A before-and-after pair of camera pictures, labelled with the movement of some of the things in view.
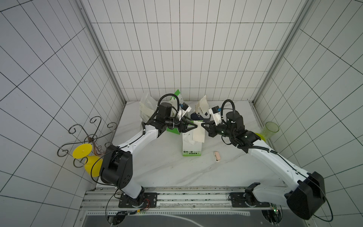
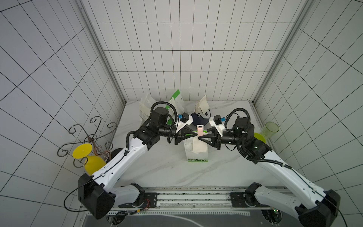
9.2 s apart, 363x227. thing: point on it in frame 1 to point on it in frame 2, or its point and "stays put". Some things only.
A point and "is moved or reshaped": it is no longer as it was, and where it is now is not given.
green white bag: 190,148 is moved or reshaped
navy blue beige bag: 199,114 stays put
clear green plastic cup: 269,130 stays put
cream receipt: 199,132 to 199,146
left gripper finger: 188,124 to 184,134
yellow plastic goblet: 93,164 stays put
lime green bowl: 261,137 stays put
